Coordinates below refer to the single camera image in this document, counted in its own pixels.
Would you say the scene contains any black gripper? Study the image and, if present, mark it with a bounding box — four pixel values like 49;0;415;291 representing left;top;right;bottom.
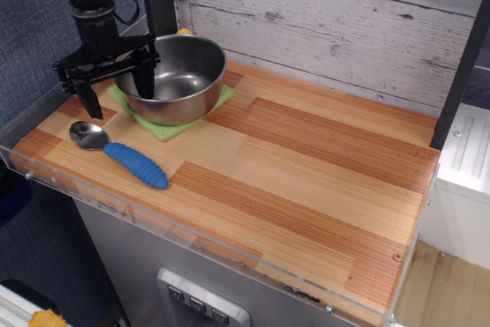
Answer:
53;7;160;119

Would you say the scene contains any stainless steel bowl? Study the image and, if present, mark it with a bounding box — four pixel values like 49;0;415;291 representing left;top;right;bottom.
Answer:
115;34;227;126

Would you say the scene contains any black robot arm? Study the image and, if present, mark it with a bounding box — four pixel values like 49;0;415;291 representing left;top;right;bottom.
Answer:
53;0;160;119

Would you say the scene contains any green microfiber cloth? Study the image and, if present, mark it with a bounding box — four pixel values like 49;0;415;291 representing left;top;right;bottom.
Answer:
106;84;234;142

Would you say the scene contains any yellow toy corn cob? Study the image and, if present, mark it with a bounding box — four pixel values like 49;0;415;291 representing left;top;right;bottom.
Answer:
177;28;193;34

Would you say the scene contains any silver toy fridge cabinet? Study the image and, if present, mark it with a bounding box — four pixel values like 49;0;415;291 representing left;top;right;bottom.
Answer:
75;201;349;326

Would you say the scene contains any clear acrylic table guard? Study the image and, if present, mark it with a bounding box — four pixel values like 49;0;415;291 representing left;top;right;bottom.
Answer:
6;61;439;326

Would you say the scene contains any silver dispenser button panel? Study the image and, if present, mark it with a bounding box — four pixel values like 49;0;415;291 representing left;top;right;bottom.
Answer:
157;267;251;326

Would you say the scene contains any yellow object bottom left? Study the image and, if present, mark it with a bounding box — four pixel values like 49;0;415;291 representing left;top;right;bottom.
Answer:
28;309;68;327

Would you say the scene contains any white ribbed box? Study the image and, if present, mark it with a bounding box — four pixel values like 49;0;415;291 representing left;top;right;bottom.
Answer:
418;103;489;269

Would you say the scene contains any blue handled metal spoon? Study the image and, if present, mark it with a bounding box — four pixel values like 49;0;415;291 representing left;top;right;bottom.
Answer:
69;121;169;189

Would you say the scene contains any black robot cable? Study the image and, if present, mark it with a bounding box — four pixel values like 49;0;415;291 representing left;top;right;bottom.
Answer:
113;0;141;26

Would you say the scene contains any dark vertical post right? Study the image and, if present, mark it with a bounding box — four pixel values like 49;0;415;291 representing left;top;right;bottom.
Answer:
430;0;489;150

